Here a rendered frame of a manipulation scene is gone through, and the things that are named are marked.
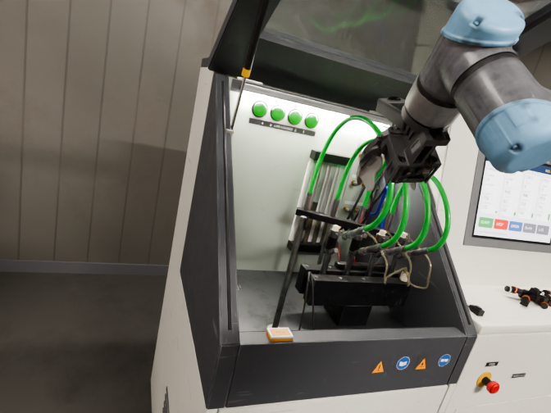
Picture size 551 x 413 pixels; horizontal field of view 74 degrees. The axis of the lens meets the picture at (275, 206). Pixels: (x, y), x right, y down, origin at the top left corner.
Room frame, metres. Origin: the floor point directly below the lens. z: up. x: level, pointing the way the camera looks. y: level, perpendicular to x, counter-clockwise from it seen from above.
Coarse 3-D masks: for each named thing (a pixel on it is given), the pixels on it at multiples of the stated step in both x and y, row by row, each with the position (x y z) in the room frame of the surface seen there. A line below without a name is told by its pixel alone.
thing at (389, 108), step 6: (378, 102) 0.68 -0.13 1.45; (384, 102) 0.65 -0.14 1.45; (390, 102) 0.65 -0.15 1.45; (396, 102) 0.65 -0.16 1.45; (402, 102) 0.65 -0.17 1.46; (378, 108) 0.67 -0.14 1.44; (384, 108) 0.65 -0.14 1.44; (390, 108) 0.63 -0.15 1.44; (396, 108) 0.61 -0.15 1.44; (402, 108) 0.61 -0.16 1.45; (384, 114) 0.65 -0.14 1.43; (390, 114) 0.63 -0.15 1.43; (396, 114) 0.60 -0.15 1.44; (390, 120) 0.62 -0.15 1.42; (396, 120) 0.60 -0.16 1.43; (402, 120) 0.58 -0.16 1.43; (402, 126) 0.58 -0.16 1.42
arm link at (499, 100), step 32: (480, 64) 0.43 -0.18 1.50; (512, 64) 0.42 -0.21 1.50; (480, 96) 0.41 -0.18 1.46; (512, 96) 0.39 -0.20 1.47; (544, 96) 0.39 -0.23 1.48; (480, 128) 0.40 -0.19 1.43; (512, 128) 0.37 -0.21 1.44; (544, 128) 0.36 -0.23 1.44; (512, 160) 0.38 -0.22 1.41; (544, 160) 0.39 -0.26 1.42
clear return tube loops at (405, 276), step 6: (390, 234) 1.04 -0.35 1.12; (408, 234) 1.07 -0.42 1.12; (384, 258) 0.94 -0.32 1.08; (408, 258) 0.97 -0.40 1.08; (426, 258) 0.99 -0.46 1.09; (384, 276) 0.92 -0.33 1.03; (402, 276) 1.05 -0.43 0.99; (408, 276) 0.95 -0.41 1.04; (384, 282) 0.92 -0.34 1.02; (408, 282) 0.95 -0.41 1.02
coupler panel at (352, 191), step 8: (360, 144) 1.30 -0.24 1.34; (360, 152) 1.30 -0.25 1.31; (384, 160) 1.32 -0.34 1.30; (352, 168) 1.30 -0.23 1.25; (352, 176) 1.30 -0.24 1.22; (352, 184) 1.30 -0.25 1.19; (360, 184) 1.32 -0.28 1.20; (344, 192) 1.30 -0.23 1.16; (352, 192) 1.31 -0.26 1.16; (360, 192) 1.32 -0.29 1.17; (344, 200) 1.30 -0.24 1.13; (352, 200) 1.31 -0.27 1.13; (360, 200) 1.33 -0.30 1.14; (368, 200) 1.34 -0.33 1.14; (344, 208) 1.29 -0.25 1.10; (344, 216) 1.31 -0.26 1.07
